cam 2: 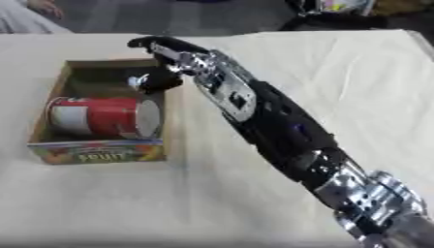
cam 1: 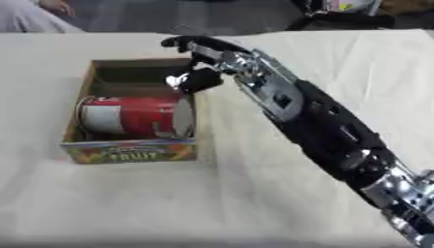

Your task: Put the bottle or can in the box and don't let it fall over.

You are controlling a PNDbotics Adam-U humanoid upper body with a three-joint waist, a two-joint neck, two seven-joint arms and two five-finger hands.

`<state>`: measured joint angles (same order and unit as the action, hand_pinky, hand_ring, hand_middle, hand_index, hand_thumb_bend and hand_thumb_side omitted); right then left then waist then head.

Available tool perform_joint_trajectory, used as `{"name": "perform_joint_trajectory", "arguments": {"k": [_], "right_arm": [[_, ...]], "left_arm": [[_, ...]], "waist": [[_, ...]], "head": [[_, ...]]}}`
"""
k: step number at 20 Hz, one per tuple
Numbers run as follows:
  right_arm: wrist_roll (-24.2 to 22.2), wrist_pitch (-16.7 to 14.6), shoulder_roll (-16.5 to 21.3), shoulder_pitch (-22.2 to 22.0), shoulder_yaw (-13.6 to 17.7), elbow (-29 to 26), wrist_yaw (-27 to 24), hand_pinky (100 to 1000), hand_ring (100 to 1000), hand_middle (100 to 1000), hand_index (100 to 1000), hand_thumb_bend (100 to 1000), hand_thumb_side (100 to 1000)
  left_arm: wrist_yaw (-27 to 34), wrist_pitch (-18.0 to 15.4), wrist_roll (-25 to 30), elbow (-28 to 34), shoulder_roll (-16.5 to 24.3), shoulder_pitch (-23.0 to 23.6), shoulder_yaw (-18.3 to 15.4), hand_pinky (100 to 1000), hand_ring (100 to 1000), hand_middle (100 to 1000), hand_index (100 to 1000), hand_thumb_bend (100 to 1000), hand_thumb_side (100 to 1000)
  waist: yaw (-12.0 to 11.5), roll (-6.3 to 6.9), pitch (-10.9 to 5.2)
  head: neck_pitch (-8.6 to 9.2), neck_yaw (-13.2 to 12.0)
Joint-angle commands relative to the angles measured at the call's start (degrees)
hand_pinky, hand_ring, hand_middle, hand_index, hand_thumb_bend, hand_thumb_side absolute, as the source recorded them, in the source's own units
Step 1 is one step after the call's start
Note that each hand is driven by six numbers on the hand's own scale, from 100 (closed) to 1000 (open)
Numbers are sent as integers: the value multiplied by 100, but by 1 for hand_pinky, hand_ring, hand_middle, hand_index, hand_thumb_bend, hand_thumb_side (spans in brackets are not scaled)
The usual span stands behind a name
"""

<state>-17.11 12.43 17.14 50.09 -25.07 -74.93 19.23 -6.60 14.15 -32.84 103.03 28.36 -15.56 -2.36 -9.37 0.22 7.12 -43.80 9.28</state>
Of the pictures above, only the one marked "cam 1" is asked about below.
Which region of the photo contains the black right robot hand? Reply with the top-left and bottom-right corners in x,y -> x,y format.
159,35 -> 255,95

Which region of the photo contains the tan cardboard box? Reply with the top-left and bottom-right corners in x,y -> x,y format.
59,57 -> 201,165

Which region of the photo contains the red and white can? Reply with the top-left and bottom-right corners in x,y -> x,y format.
75,94 -> 196,140

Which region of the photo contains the black chair base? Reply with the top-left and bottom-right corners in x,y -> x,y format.
285,0 -> 397,32

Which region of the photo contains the person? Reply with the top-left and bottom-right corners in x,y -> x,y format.
0,0 -> 87,34

